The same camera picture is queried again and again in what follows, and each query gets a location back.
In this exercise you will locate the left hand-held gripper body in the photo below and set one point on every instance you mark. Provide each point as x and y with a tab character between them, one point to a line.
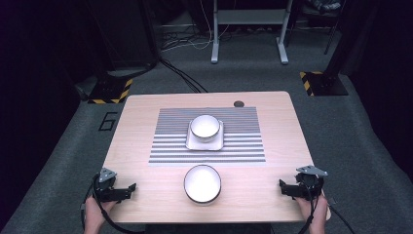
105	185

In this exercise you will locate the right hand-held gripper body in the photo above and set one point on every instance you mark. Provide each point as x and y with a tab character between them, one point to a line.
308	183

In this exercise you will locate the person's right hand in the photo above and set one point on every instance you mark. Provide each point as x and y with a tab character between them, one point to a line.
313	208

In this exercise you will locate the person's left hand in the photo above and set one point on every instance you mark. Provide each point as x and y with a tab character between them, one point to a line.
95	211

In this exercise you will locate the striped woven placemat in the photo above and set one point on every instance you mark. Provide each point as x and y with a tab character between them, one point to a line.
168	130

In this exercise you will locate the large white bowl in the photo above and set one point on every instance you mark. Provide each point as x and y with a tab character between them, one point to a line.
202	184

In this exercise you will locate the white square plate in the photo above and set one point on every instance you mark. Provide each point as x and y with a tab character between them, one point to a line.
203	146

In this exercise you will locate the round dark table grommet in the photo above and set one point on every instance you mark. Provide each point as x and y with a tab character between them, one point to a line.
238	104

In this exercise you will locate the black stand base hazard tape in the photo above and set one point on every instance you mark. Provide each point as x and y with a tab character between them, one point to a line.
108	91
324	85

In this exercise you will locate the small white bowl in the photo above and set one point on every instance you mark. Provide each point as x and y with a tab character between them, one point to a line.
204	127

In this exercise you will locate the black stand post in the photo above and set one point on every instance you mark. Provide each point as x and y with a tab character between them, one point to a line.
344	39

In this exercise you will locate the white metal desk frame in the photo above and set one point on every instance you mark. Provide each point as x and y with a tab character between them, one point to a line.
250	16

